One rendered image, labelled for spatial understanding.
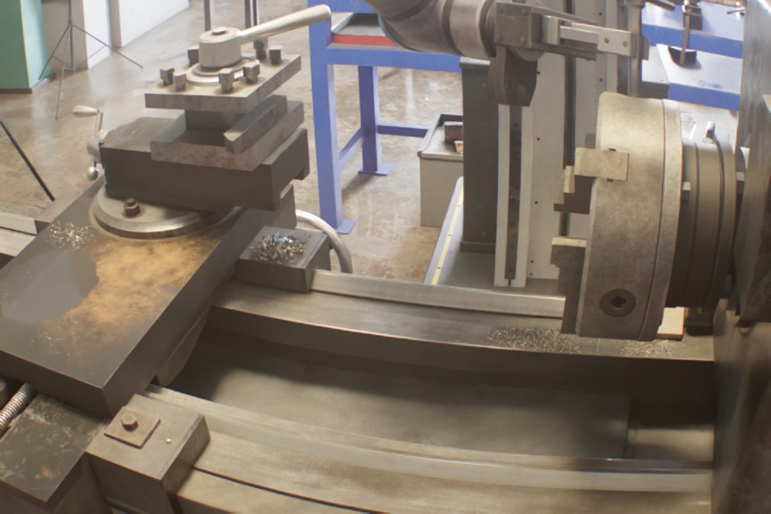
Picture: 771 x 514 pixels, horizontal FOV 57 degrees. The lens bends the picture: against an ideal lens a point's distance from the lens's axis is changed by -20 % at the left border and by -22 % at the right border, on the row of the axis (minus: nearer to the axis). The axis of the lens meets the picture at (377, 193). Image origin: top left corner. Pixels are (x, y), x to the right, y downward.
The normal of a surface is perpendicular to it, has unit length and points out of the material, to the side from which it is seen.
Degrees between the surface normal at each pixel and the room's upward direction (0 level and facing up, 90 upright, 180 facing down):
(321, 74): 90
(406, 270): 0
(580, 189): 131
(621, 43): 74
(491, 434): 19
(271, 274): 90
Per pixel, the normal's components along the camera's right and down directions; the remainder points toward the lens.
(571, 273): -0.29, 0.13
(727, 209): -0.25, -0.18
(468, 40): -0.69, 0.54
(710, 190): -0.21, -0.43
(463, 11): -0.71, -0.15
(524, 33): -0.75, 0.06
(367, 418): -0.32, -0.86
